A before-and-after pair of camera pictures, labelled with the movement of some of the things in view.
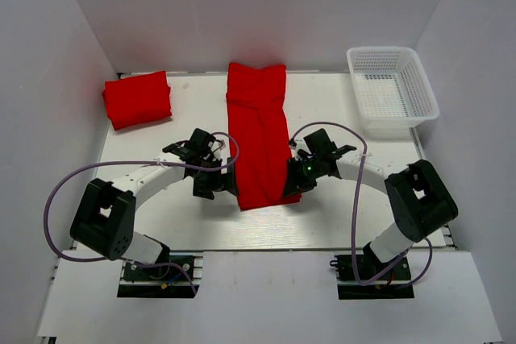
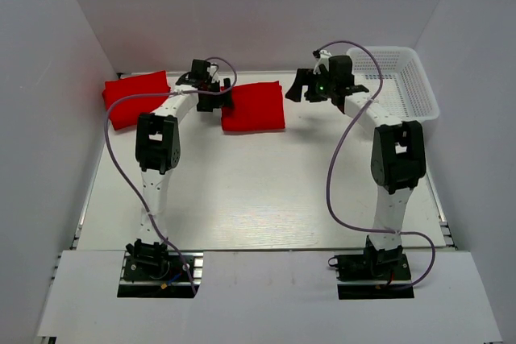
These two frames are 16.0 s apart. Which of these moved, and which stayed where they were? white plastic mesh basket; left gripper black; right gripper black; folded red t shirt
Moved: left gripper black; right gripper black
Stayed: folded red t shirt; white plastic mesh basket
